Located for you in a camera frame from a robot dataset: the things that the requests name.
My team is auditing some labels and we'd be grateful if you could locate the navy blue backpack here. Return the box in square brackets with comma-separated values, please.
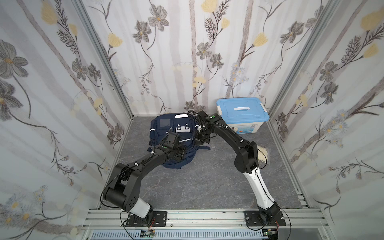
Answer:
[148, 114, 211, 170]

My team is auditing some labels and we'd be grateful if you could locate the right small circuit board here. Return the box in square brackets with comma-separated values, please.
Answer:
[263, 229, 279, 240]

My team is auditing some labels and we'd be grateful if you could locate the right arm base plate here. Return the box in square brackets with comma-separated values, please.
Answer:
[244, 211, 287, 227]

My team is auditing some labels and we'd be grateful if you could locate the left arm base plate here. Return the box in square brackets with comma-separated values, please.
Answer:
[123, 211, 168, 228]

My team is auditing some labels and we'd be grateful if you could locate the small green circuit board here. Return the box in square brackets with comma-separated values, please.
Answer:
[140, 230, 156, 238]

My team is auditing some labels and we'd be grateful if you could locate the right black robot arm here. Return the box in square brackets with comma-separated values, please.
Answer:
[192, 111, 286, 226]

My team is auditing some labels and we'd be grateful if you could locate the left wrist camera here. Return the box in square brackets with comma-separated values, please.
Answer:
[163, 132, 181, 149]

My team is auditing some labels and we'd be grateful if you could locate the white slotted cable duct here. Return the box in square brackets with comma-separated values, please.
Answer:
[89, 229, 268, 240]

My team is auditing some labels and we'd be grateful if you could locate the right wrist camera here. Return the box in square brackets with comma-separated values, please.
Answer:
[197, 111, 219, 123]

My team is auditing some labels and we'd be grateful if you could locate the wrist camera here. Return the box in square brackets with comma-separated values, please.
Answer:
[197, 111, 219, 123]
[163, 132, 181, 149]

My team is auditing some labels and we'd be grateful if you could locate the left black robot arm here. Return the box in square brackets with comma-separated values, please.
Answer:
[102, 144, 186, 219]

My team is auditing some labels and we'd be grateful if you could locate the aluminium mounting rail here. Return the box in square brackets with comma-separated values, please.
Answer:
[81, 209, 330, 231]

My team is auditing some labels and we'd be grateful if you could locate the white box with blue lid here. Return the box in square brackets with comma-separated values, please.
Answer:
[217, 97, 270, 135]

